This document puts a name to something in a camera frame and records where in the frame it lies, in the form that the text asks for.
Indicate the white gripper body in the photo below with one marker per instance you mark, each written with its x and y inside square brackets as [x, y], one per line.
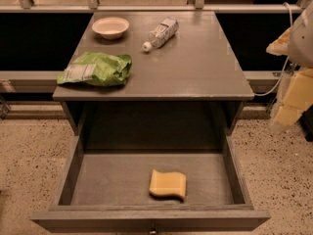
[302, 41]

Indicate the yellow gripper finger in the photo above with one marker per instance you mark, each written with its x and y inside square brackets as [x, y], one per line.
[281, 45]
[295, 96]

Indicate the yellow wavy sponge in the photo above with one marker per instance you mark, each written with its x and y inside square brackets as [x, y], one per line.
[168, 184]

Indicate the grey cabinet counter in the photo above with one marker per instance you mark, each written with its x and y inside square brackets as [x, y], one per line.
[197, 63]

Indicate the open grey top drawer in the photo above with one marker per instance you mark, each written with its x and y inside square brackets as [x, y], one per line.
[108, 191]

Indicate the clear plastic water bottle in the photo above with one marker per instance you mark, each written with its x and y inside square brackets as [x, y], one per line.
[161, 34]

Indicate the white paper bowl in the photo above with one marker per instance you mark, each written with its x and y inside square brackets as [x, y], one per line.
[110, 28]

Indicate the green chip bag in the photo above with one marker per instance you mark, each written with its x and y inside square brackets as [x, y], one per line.
[97, 69]

